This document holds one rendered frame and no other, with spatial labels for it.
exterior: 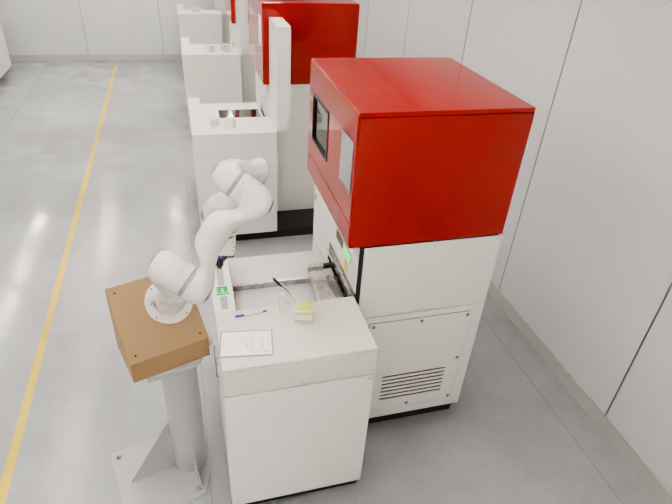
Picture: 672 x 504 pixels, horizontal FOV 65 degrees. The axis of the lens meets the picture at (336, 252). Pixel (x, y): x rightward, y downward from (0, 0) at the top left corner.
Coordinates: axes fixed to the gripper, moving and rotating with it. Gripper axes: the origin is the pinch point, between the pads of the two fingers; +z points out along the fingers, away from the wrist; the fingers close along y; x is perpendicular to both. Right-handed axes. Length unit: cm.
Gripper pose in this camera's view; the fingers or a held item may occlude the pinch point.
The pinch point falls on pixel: (219, 263)
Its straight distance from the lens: 237.6
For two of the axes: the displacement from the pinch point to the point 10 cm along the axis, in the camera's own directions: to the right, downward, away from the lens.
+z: -2.6, 8.4, 4.8
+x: 2.6, 5.4, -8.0
